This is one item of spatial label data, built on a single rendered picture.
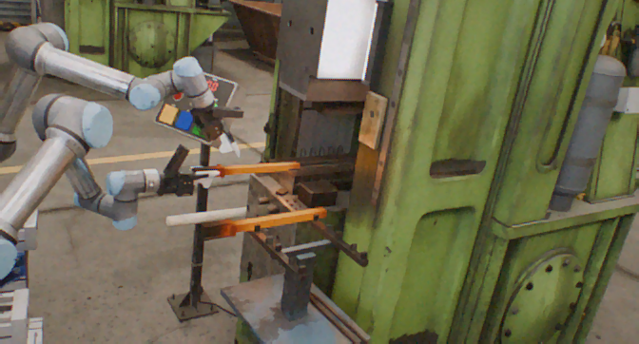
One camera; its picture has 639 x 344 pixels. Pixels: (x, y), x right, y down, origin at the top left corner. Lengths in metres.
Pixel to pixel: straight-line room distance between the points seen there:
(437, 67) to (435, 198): 0.44
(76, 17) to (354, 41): 5.08
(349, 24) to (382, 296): 0.92
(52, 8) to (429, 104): 5.67
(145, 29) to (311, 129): 4.67
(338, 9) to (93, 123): 0.83
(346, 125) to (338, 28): 0.64
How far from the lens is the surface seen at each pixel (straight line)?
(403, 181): 1.73
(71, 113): 1.57
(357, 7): 1.87
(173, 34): 6.90
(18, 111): 2.03
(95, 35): 6.81
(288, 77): 2.00
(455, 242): 2.12
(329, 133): 2.34
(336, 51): 1.86
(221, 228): 1.59
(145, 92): 1.65
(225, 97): 2.34
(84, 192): 1.88
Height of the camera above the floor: 1.74
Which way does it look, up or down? 21 degrees down
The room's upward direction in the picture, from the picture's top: 9 degrees clockwise
